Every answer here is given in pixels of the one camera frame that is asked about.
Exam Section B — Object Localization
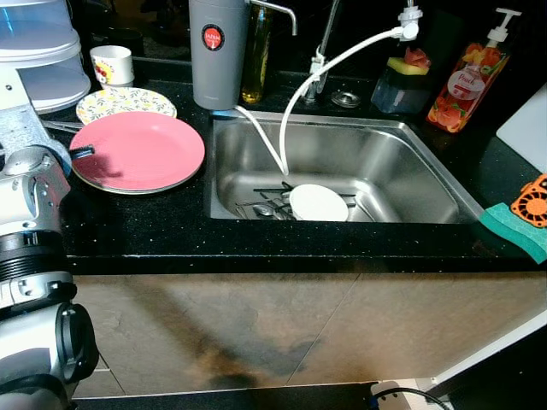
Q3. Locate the dark sponge holder dispenser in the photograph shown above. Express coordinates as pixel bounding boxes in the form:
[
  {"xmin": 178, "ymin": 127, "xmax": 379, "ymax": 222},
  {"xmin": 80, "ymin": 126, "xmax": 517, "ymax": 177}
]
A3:
[{"xmin": 371, "ymin": 61, "xmax": 432, "ymax": 115}]

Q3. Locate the yellow sponge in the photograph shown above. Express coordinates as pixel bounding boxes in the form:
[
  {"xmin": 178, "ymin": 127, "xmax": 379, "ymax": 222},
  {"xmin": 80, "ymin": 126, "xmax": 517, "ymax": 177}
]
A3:
[{"xmin": 385, "ymin": 56, "xmax": 429, "ymax": 76}]

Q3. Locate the chrome kitchen faucet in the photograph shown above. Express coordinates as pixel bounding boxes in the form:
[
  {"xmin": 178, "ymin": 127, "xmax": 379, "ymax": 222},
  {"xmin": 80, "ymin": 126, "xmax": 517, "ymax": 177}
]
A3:
[{"xmin": 305, "ymin": 0, "xmax": 421, "ymax": 103}]

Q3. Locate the round metal countertop cap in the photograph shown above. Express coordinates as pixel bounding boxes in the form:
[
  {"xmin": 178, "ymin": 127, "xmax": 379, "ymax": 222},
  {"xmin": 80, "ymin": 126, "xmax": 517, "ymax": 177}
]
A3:
[{"xmin": 331, "ymin": 89, "xmax": 362, "ymax": 108}]

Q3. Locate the orange mini fan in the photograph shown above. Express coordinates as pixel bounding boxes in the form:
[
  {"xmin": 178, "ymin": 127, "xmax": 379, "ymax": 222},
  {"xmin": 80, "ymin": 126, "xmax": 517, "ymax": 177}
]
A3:
[{"xmin": 509, "ymin": 173, "xmax": 547, "ymax": 230}]

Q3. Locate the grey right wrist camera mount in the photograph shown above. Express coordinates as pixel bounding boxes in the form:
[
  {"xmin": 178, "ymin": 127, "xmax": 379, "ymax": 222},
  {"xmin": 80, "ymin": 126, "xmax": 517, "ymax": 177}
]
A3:
[{"xmin": 368, "ymin": 381, "xmax": 403, "ymax": 410}]

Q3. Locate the yellow floral patterned plate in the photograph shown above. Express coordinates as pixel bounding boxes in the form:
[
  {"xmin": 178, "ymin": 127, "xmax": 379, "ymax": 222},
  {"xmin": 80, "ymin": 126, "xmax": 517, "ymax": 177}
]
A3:
[{"xmin": 74, "ymin": 86, "xmax": 179, "ymax": 126}]

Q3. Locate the white water hose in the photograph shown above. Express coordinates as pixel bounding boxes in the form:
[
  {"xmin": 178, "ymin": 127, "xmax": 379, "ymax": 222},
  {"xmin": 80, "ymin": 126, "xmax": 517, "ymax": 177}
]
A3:
[{"xmin": 232, "ymin": 3, "xmax": 422, "ymax": 177}]

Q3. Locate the black chopstick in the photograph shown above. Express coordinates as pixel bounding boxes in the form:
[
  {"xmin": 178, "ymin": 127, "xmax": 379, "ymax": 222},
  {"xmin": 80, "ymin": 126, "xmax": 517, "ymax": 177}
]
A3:
[
  {"xmin": 238, "ymin": 197, "xmax": 294, "ymax": 209},
  {"xmin": 251, "ymin": 183, "xmax": 297, "ymax": 196}
]

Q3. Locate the pink scrubber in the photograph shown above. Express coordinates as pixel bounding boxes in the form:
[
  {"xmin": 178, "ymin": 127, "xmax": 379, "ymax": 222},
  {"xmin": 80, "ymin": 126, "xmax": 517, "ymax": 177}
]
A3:
[{"xmin": 401, "ymin": 46, "xmax": 431, "ymax": 68}]

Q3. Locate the white stacked plastic container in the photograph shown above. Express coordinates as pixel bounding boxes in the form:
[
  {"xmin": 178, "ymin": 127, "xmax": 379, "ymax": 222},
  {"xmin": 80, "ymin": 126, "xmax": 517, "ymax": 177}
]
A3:
[{"xmin": 0, "ymin": 0, "xmax": 93, "ymax": 117}]

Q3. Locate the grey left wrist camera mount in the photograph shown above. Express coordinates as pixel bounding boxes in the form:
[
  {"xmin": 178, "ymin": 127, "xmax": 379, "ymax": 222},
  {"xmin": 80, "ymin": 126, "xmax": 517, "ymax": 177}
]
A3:
[{"xmin": 0, "ymin": 66, "xmax": 66, "ymax": 168}]

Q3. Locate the pink plate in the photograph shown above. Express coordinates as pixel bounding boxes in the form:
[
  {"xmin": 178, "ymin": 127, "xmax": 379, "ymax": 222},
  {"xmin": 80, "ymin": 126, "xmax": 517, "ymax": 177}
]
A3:
[{"xmin": 68, "ymin": 110, "xmax": 207, "ymax": 196}]

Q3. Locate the olive oil glass bottle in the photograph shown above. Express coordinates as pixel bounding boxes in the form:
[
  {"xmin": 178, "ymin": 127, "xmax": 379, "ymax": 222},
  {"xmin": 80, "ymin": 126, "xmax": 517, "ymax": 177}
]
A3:
[{"xmin": 241, "ymin": 7, "xmax": 274, "ymax": 106}]

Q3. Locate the white cutting board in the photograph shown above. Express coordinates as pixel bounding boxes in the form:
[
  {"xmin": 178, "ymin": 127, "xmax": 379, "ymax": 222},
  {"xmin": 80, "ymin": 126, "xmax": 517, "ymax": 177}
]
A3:
[{"xmin": 495, "ymin": 85, "xmax": 547, "ymax": 173}]

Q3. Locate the white bowl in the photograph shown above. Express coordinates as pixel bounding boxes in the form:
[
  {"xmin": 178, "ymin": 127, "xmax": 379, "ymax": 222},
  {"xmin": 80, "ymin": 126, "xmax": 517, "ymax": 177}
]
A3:
[{"xmin": 288, "ymin": 183, "xmax": 350, "ymax": 224}]

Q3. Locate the white printed cup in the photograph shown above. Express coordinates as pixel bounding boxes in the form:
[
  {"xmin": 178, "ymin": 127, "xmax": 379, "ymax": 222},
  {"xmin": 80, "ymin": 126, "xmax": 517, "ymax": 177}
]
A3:
[{"xmin": 89, "ymin": 44, "xmax": 137, "ymax": 90}]

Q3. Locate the silver metal utensil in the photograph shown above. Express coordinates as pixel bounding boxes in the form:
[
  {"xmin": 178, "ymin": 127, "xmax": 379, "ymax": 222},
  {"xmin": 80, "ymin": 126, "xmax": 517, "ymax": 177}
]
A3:
[{"xmin": 38, "ymin": 117, "xmax": 87, "ymax": 134}]

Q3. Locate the green sponge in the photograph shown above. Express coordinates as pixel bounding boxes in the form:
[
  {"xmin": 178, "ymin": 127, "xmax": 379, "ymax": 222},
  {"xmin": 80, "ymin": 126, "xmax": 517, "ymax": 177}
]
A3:
[{"xmin": 478, "ymin": 202, "xmax": 547, "ymax": 264}]

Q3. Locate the grey water filter jug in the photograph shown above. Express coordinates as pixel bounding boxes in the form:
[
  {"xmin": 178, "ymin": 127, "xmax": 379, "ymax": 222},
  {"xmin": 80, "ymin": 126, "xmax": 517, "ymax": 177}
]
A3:
[{"xmin": 187, "ymin": 0, "xmax": 299, "ymax": 113}]

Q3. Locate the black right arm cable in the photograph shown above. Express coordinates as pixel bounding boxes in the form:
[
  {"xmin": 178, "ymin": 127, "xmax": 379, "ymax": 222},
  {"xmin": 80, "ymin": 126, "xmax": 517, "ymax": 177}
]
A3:
[{"xmin": 371, "ymin": 385, "xmax": 450, "ymax": 410}]

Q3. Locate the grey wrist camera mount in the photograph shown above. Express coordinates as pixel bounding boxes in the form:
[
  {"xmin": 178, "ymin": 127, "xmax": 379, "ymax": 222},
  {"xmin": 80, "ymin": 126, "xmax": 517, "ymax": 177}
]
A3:
[
  {"xmin": 0, "ymin": 66, "xmax": 66, "ymax": 168},
  {"xmin": 368, "ymin": 381, "xmax": 403, "ymax": 410}
]

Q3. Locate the orange soap pump bottle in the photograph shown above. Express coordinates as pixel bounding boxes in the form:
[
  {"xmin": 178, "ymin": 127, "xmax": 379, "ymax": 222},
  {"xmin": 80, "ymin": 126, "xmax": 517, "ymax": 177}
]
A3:
[{"xmin": 425, "ymin": 8, "xmax": 523, "ymax": 134}]

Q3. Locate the stainless steel sink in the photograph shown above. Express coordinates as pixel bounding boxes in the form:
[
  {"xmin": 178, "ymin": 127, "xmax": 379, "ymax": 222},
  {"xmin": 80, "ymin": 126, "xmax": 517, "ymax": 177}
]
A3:
[{"xmin": 207, "ymin": 114, "xmax": 486, "ymax": 226}]

